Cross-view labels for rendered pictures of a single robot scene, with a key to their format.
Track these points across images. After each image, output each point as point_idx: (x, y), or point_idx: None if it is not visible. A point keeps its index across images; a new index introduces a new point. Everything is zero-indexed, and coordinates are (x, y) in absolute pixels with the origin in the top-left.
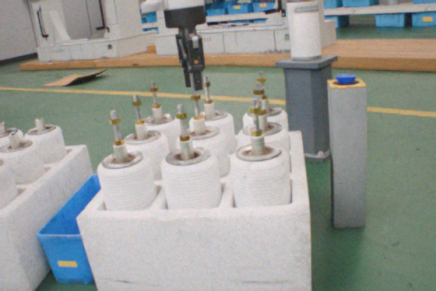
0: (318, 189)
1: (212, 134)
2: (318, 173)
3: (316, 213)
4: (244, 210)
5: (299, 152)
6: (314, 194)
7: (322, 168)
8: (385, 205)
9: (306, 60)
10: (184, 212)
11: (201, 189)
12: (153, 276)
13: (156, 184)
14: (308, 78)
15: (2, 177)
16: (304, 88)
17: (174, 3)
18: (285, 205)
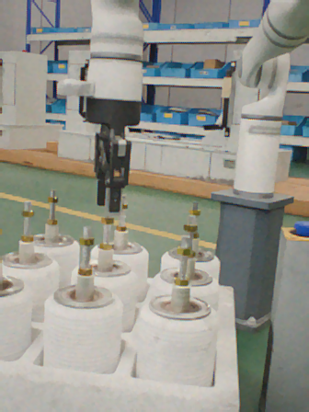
0: (244, 369)
1: (120, 273)
2: (246, 347)
3: (239, 403)
4: (149, 384)
5: (229, 315)
6: (238, 375)
7: (252, 340)
8: None
9: (253, 196)
10: (66, 373)
11: (95, 345)
12: None
13: (33, 326)
14: (251, 221)
15: None
16: (243, 232)
17: (103, 90)
18: (205, 387)
